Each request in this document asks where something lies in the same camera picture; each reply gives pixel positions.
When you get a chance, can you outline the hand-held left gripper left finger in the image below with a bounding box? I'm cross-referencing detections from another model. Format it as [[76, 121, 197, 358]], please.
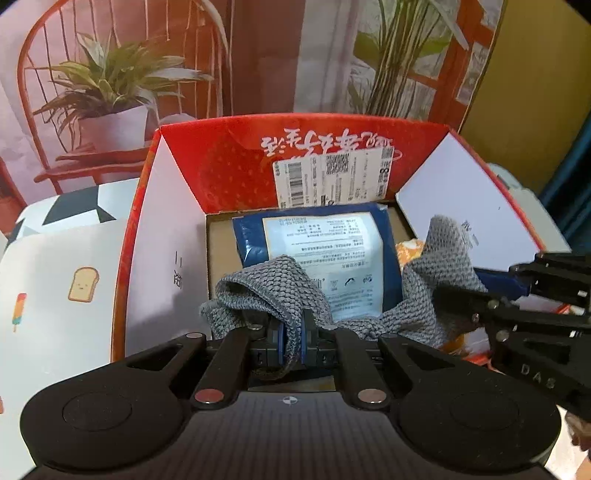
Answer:
[[121, 323, 285, 411]]

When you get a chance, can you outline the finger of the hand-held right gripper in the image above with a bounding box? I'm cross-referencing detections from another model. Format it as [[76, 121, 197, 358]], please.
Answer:
[[431, 284, 523, 341], [508, 251, 591, 309]]

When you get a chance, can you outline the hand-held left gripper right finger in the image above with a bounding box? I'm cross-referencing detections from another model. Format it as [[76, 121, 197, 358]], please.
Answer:
[[298, 308, 463, 411]]

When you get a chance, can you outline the grey knitted cloth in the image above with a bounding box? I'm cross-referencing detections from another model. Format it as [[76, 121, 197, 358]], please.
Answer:
[[199, 215, 488, 376]]

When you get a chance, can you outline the red strawberry print cardboard box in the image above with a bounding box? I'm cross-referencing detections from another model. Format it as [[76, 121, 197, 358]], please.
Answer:
[[108, 113, 574, 366]]

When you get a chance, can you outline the blue curtain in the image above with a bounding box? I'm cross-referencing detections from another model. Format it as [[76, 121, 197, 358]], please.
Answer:
[[531, 83, 591, 257]]

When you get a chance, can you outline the blue packet with white label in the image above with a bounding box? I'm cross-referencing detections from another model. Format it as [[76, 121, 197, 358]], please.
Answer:
[[231, 202, 405, 325]]

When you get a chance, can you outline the cartoon printed tablecloth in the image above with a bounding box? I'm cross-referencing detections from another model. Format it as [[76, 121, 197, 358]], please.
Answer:
[[0, 161, 574, 480]]

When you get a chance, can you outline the printed room scene wall cloth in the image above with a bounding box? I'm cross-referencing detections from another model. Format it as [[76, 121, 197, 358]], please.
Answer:
[[0, 0, 509, 245]]

